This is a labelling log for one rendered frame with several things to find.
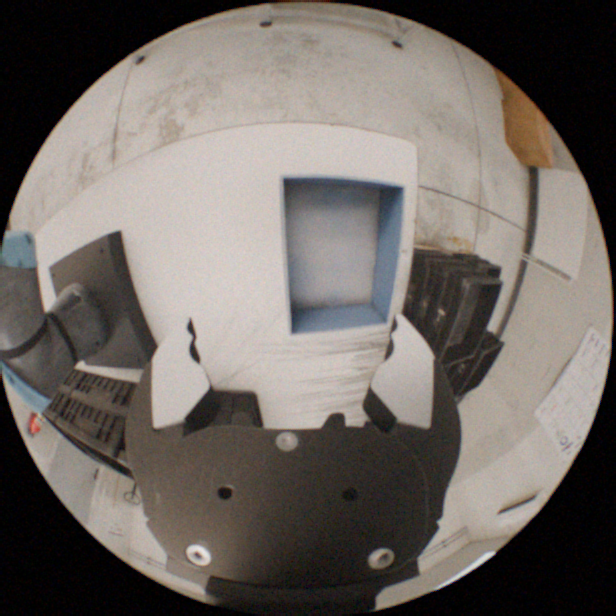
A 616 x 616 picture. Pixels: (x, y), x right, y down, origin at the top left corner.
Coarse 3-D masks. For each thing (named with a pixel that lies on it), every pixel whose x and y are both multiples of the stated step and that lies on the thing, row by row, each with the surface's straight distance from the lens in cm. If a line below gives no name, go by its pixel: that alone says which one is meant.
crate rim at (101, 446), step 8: (64, 424) 69; (72, 432) 64; (80, 432) 62; (88, 440) 58; (96, 440) 56; (96, 448) 55; (104, 448) 53; (112, 448) 52; (96, 456) 84; (112, 456) 51; (120, 472) 94
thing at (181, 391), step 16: (176, 336) 12; (192, 336) 11; (160, 352) 11; (176, 352) 10; (192, 352) 11; (160, 368) 10; (176, 368) 9; (192, 368) 9; (160, 384) 9; (176, 384) 9; (192, 384) 8; (208, 384) 8; (160, 400) 8; (176, 400) 8; (192, 400) 8; (208, 400) 8; (160, 416) 8; (176, 416) 8; (192, 416) 8; (208, 416) 9
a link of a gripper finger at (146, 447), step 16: (144, 368) 10; (144, 384) 10; (144, 400) 9; (128, 416) 9; (144, 416) 8; (128, 432) 9; (144, 432) 8; (160, 432) 8; (176, 432) 7; (192, 432) 8; (128, 448) 8; (144, 448) 8; (160, 448) 7; (144, 464) 8; (144, 480) 7; (144, 496) 7; (144, 512) 7
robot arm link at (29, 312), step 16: (16, 240) 32; (32, 240) 34; (0, 256) 32; (16, 256) 32; (32, 256) 34; (0, 272) 32; (16, 272) 32; (32, 272) 34; (0, 288) 32; (16, 288) 32; (32, 288) 34; (0, 304) 33; (16, 304) 33; (32, 304) 34; (0, 320) 34; (16, 320) 34; (32, 320) 35; (0, 336) 36; (16, 336) 34
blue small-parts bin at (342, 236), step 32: (288, 192) 28; (320, 192) 29; (352, 192) 30; (384, 192) 31; (288, 224) 28; (320, 224) 29; (352, 224) 30; (384, 224) 30; (288, 256) 29; (320, 256) 30; (352, 256) 31; (384, 256) 30; (288, 288) 24; (320, 288) 31; (352, 288) 33; (384, 288) 31; (288, 320) 26; (320, 320) 29; (352, 320) 30; (384, 320) 31
